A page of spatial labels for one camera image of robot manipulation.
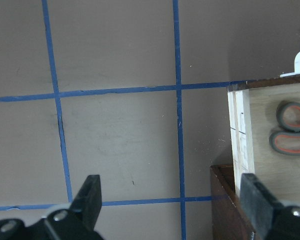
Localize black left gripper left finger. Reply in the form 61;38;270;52
70;174;102;231

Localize grey orange scissors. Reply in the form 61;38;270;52
269;102;300;156

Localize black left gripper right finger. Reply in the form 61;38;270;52
239;173;284;233

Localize light wooden drawer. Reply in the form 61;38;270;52
227;75;300;204

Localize dark brown wooden cabinet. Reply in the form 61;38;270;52
210;164;260;240

